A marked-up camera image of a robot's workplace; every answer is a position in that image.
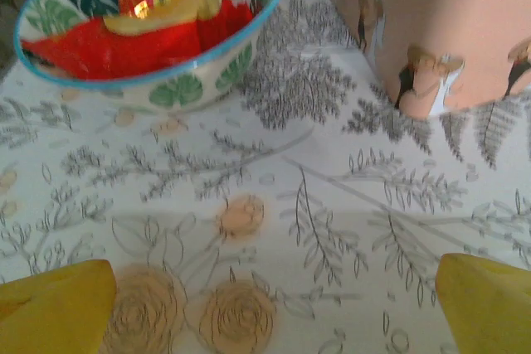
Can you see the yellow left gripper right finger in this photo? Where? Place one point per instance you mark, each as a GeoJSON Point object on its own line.
{"type": "Point", "coordinates": [489, 308]}

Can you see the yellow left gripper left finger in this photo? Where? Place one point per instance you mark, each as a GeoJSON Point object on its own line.
{"type": "Point", "coordinates": [50, 308]}

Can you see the floral tablecloth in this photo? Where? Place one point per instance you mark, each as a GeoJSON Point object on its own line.
{"type": "Point", "coordinates": [265, 205]}

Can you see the leaf-patterned bowl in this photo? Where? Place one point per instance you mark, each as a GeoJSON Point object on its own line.
{"type": "Point", "coordinates": [178, 90]}

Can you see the red toy fruit slices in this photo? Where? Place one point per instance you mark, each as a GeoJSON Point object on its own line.
{"type": "Point", "coordinates": [124, 53]}

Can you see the pink tin box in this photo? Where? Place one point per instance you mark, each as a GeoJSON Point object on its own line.
{"type": "Point", "coordinates": [456, 30]}

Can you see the yellow toy lemon slice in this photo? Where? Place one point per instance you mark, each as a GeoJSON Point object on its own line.
{"type": "Point", "coordinates": [157, 20]}

